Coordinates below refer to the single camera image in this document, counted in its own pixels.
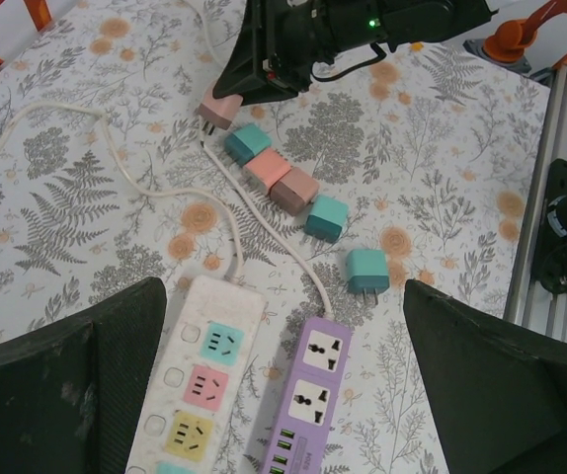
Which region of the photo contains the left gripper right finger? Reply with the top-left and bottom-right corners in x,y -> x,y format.
404,278 -> 567,474

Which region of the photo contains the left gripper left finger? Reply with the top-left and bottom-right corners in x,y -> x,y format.
0,276 -> 169,474

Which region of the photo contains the pink charger plug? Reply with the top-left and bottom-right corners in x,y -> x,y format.
242,149 -> 290,195
199,81 -> 245,137

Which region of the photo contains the teal charger plug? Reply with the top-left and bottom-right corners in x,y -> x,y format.
304,194 -> 349,243
223,122 -> 274,167
345,248 -> 389,310

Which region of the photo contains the mauve charger plug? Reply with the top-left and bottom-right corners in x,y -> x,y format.
269,166 -> 320,216

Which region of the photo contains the white power strip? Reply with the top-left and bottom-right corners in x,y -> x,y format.
124,274 -> 269,474

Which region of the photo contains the purple power strip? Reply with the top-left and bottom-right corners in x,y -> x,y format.
243,315 -> 354,474

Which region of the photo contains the floral patterned table cover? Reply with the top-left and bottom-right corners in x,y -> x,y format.
0,0 -> 554,474

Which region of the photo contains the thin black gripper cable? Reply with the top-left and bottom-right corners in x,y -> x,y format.
310,41 -> 388,83

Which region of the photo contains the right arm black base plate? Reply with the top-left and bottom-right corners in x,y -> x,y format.
529,158 -> 567,298

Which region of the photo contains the white strip power cable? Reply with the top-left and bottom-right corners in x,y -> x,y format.
0,101 -> 245,282

